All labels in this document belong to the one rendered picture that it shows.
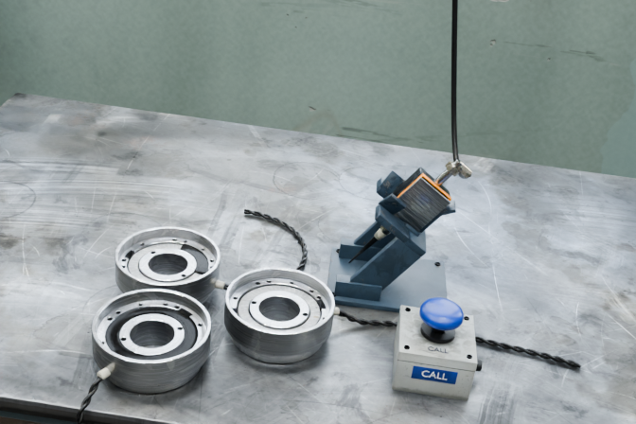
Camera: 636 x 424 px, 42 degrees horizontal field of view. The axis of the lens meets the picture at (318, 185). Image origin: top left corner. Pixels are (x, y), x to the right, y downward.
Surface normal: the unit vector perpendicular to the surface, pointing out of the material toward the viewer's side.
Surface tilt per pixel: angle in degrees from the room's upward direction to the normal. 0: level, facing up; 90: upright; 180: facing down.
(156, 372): 90
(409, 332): 0
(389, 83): 90
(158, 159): 0
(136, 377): 90
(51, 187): 0
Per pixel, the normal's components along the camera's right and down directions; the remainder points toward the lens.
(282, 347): 0.10, 0.49
